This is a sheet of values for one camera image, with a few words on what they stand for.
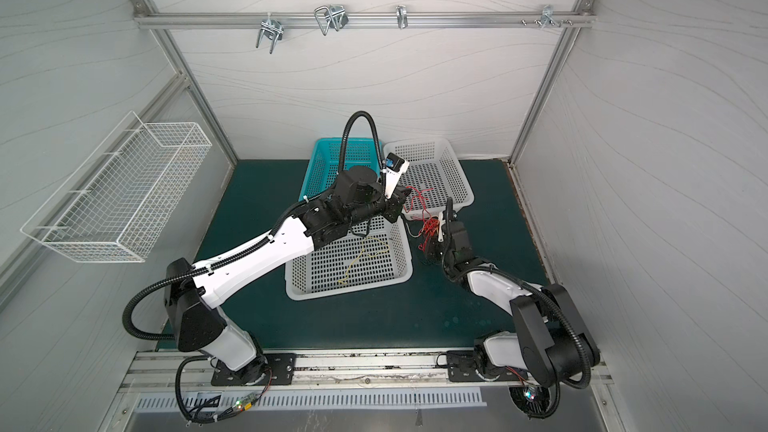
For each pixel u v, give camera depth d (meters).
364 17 0.79
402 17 0.78
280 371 0.73
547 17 0.77
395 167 0.60
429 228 0.87
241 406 0.68
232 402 0.70
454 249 0.69
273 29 0.79
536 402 0.72
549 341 0.43
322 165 1.18
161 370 0.75
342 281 0.88
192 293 0.41
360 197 0.54
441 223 0.82
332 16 0.76
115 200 0.68
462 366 0.73
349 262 0.92
